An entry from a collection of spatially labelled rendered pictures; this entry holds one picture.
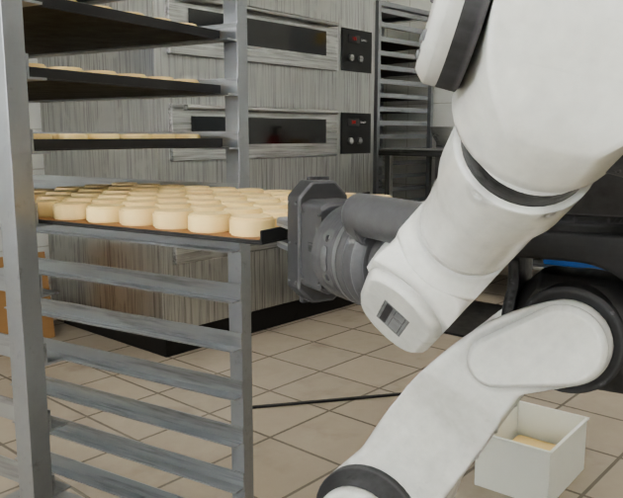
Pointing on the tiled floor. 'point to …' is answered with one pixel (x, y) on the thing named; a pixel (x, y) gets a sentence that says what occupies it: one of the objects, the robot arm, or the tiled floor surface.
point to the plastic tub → (533, 453)
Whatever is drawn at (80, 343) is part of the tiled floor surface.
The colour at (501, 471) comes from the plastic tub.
